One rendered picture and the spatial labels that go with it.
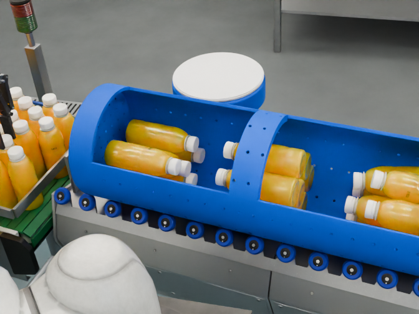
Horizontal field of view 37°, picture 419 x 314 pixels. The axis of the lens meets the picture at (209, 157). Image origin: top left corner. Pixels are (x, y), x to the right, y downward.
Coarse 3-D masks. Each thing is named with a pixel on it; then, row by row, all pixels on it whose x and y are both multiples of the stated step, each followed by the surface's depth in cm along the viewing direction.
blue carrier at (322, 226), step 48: (96, 96) 148; (144, 96) 160; (96, 144) 156; (240, 144) 133; (288, 144) 154; (336, 144) 148; (384, 144) 142; (96, 192) 151; (144, 192) 142; (192, 192) 136; (240, 192) 132; (336, 192) 152; (288, 240) 135; (336, 240) 128; (384, 240) 123
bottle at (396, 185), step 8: (384, 176) 132; (392, 176) 131; (400, 176) 130; (408, 176) 130; (416, 176) 130; (384, 184) 131; (392, 184) 130; (400, 184) 129; (408, 184) 129; (416, 184) 129; (384, 192) 132; (392, 192) 130; (400, 192) 129; (408, 192) 129; (416, 192) 129; (408, 200) 130; (416, 200) 129
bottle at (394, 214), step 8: (392, 200) 129; (400, 200) 129; (376, 208) 129; (384, 208) 128; (392, 208) 127; (400, 208) 127; (408, 208) 126; (416, 208) 126; (376, 216) 129; (384, 216) 128; (392, 216) 127; (400, 216) 126; (408, 216) 126; (416, 216) 125; (384, 224) 129; (392, 224) 127; (400, 224) 127; (408, 224) 126; (416, 224) 125; (408, 232) 127; (416, 232) 126
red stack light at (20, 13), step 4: (24, 4) 188; (28, 4) 189; (12, 8) 189; (16, 8) 188; (20, 8) 188; (24, 8) 189; (28, 8) 190; (32, 8) 192; (12, 12) 190; (16, 12) 189; (20, 12) 189; (24, 12) 189; (28, 12) 190; (32, 12) 192; (16, 16) 190; (20, 16) 190; (24, 16) 190
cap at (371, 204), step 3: (369, 201) 131; (372, 201) 131; (375, 201) 131; (369, 204) 130; (372, 204) 130; (375, 204) 130; (366, 207) 130; (369, 207) 130; (372, 207) 130; (366, 210) 130; (369, 210) 130; (372, 210) 129; (366, 213) 130; (369, 213) 130; (372, 213) 130; (366, 216) 131; (369, 216) 130; (372, 216) 130
